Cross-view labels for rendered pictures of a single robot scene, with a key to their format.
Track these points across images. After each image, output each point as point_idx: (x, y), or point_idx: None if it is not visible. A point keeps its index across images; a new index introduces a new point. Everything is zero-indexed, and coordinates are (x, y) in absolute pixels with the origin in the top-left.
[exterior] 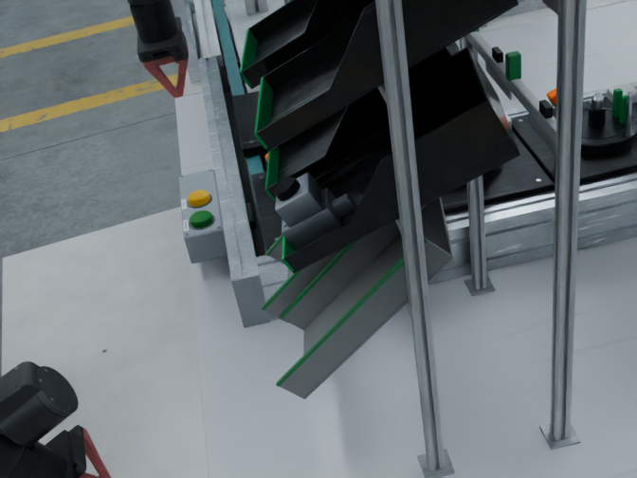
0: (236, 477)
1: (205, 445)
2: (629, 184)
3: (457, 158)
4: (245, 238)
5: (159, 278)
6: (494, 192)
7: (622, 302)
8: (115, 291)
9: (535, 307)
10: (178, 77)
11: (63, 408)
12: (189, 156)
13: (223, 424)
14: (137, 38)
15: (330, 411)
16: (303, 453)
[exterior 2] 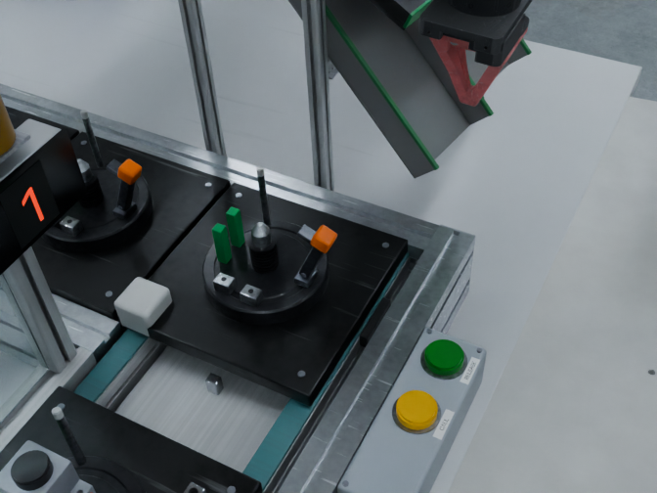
0: (570, 161)
1: (582, 199)
2: (36, 102)
3: None
4: (412, 287)
5: (524, 453)
6: (132, 156)
7: (159, 112)
8: (602, 476)
9: None
10: (465, 63)
11: None
12: None
13: (555, 205)
14: (520, 9)
15: (457, 165)
16: (504, 149)
